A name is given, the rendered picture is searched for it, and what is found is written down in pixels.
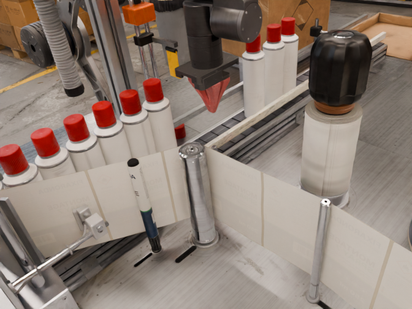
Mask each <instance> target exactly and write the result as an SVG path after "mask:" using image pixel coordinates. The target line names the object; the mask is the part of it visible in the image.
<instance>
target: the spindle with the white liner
mask: <svg viewBox="0 0 412 309"><path fill-rule="evenodd" d="M371 60H372V46H371V43H370V40H369V38H368V37H367V35H366V34H363V33H360V32H359V31H356V30H353V29H333V30H330V31H328V32H324V33H322V34H320V35H319V36H318V37H317V39H316V40H315V42H314V44H313V46H312V48H311V55H310V70H309V79H308V81H309V82H308V88H309V90H310V96H311V97H312V98H313V99H312V100H311V101H310V102H308V104H307V105H306V106H305V121H304V127H303V145H302V162H301V168H300V177H299V183H300V185H299V189H302V190H304V191H306V192H308V193H310V194H313V195H315V196H317V197H320V198H322V199H328V200H330V201H331V204H333V205H335V206H336V207H338V208H343V207H344V206H345V205H346V204H347V202H348V199H349V194H348V191H349V188H350V184H351V182H350V179H351V175H352V170H353V162H354V158H355V154H356V145H357V140H358V136H359V129H360V125H361V119H362V114H363V110H362V107H361V106H360V105H359V104H358V103H357V101H359V100H360V99H361V97H362V95H363V94H364V93H365V90H366V87H367V86H366V85H367V80H368V74H369V70H370V63H371Z"/></svg>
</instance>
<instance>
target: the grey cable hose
mask: <svg viewBox="0 0 412 309"><path fill-rule="evenodd" d="M33 1H34V4H35V7H36V10H37V13H38V16H39V19H40V22H41V25H42V27H43V29H44V32H45V35H46V38H47V40H48V43H49V46H50V49H51V53H52V55H53V57H54V60H55V63H56V66H57V68H58V72H59V75H60V77H61V80H62V83H63V85H64V91H65V93H66V94H67V96H68V97H77V96H80V95H82V94H83V93H84V92H85V91H84V89H85V88H84V86H83V83H82V82H81V80H80V77H79V74H78V72H77V71H78V70H77V67H76V65H75V62H74V59H73V56H72V52H71V49H70V46H69V43H68V40H67V37H66V35H65V32H64V28H63V24H62V22H61V20H60V17H59V13H58V11H57V10H58V9H57V7H56V4H55V1H54V0H33Z"/></svg>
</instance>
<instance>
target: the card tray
mask: <svg viewBox="0 0 412 309"><path fill-rule="evenodd" d="M351 29H353V30H356V31H359V32H360V33H363V34H366V35H367V37H368V38H369V40H370V39H372V38H374V37H375V36H377V35H379V34H380V33H382V32H386V37H385V39H383V40H382V41H380V42H382V43H384V44H387V52H386V56H391V57H395V58H400V59H405V60H409V61H412V17H406V16H401V15H393V14H388V13H377V14H376V15H374V16H372V17H370V18H369V19H367V20H365V21H363V22H362V23H360V24H358V25H356V26H355V27H353V28H351Z"/></svg>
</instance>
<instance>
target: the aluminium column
mask: <svg viewBox="0 0 412 309"><path fill-rule="evenodd" d="M107 2H108V5H109V10H110V14H111V17H112V21H113V26H114V28H115V33H116V37H117V40H118V45H119V48H120V52H121V57H122V60H123V66H124V70H125V74H126V78H127V82H128V87H129V89H133V90H136V91H137V92H138V94H139V91H138V87H137V82H136V79H135V73H134V69H133V65H132V61H131V56H130V52H129V47H128V42H127V39H126V34H125V31H124V26H123V21H122V17H121V12H120V8H119V4H118V0H107ZM85 4H86V8H87V10H88V15H89V17H90V21H91V25H92V28H93V32H94V36H95V39H96V43H97V47H98V49H99V54H100V56H101V60H102V64H103V67H104V71H105V75H106V78H107V82H108V84H109V89H110V93H111V95H112V99H113V103H114V106H115V110H116V114H117V117H118V121H120V115H121V114H122V113H123V111H122V107H121V102H120V98H119V94H120V93H121V92H122V91H124V90H126V84H125V81H124V76H123V71H122V68H121V63H120V58H119V55H118V50H117V47H116V43H115V38H114V35H113V31H112V27H111V24H110V20H109V16H108V13H107V8H106V5H105V1H104V0H85ZM139 99H140V95H139ZM140 104H141V106H142V103H141V100H140Z"/></svg>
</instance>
